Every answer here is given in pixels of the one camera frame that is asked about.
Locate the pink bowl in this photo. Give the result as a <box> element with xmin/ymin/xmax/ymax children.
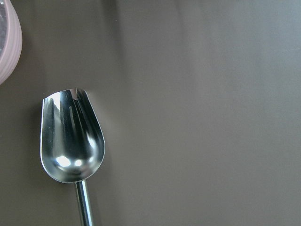
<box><xmin>0</xmin><ymin>0</ymin><xmax>22</xmax><ymax>83</ymax></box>

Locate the steel ice scoop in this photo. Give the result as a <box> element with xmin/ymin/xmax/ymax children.
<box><xmin>40</xmin><ymin>88</ymin><xmax>105</xmax><ymax>226</ymax></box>

